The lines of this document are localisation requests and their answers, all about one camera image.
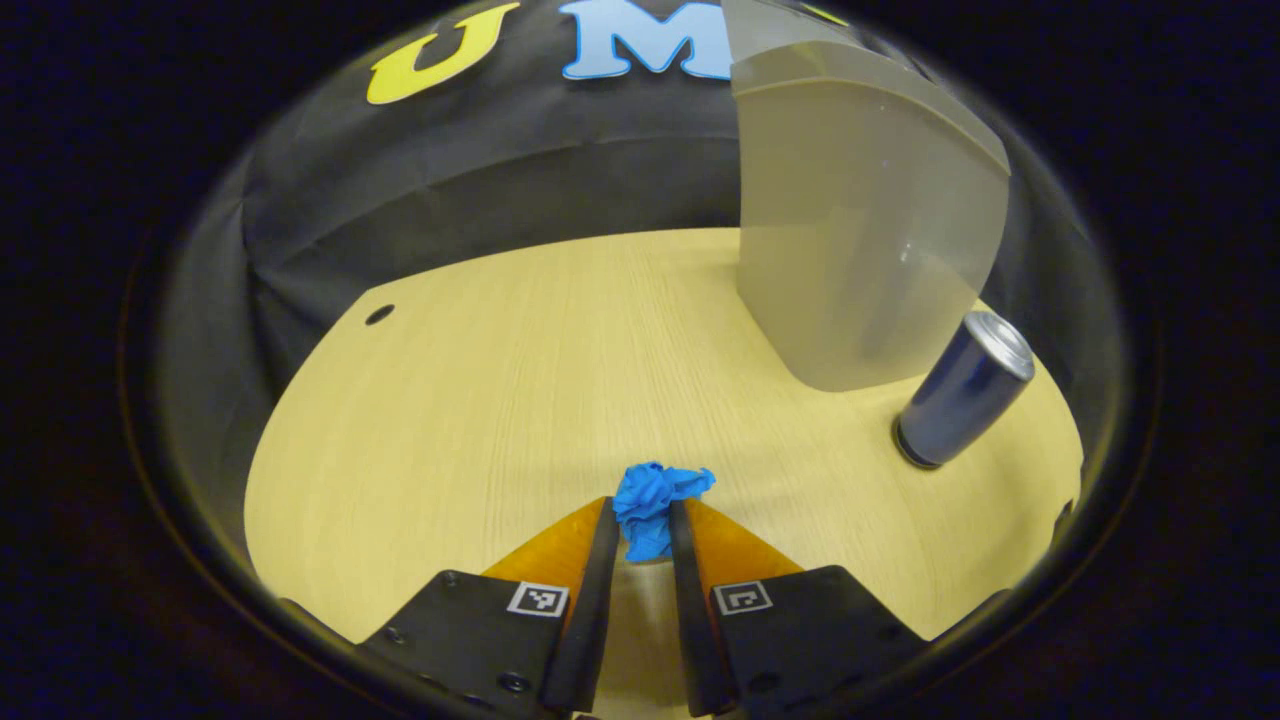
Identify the blue pop can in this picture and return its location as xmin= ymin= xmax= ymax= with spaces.
xmin=893 ymin=310 xmax=1036 ymax=470

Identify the blue paper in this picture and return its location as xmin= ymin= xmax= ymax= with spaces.
xmin=612 ymin=461 xmax=717 ymax=563

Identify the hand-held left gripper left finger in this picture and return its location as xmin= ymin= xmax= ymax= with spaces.
xmin=355 ymin=495 xmax=621 ymax=716

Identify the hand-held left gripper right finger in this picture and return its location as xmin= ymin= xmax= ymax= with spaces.
xmin=668 ymin=498 xmax=931 ymax=719

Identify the white desktop garbage bin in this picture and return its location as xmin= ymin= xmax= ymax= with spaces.
xmin=722 ymin=0 xmax=1011 ymax=393

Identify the black backdrop cloth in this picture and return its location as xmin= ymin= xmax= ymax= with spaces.
xmin=160 ymin=0 xmax=1121 ymax=521

